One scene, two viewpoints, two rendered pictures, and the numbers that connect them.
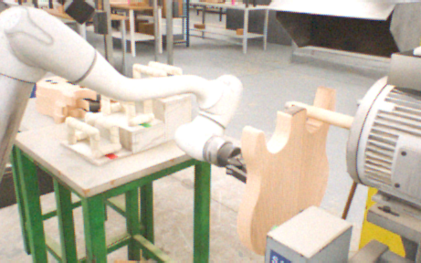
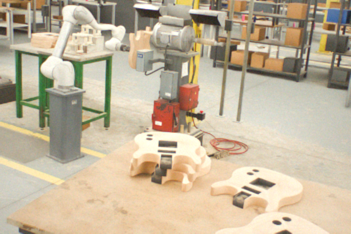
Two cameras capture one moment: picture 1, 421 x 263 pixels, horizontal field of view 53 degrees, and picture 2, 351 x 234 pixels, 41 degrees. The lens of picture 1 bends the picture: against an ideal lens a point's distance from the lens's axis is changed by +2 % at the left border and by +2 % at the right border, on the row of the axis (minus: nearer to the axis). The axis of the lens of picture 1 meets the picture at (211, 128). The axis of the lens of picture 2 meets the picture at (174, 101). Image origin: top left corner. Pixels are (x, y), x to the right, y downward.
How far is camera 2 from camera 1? 3.84 m
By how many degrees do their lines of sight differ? 16
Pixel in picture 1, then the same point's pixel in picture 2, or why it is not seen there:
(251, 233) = (132, 60)
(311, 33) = (144, 13)
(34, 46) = (83, 14)
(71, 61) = (90, 18)
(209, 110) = (116, 35)
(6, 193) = not seen: outside the picture
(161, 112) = (94, 41)
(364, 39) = (156, 15)
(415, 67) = (163, 19)
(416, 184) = (164, 40)
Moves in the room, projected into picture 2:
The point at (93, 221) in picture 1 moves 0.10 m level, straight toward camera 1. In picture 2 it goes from (80, 70) to (84, 72)
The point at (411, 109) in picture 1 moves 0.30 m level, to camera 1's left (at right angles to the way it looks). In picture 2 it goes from (163, 27) to (133, 26)
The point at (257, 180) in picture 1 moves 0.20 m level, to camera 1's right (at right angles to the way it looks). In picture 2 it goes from (132, 46) to (152, 47)
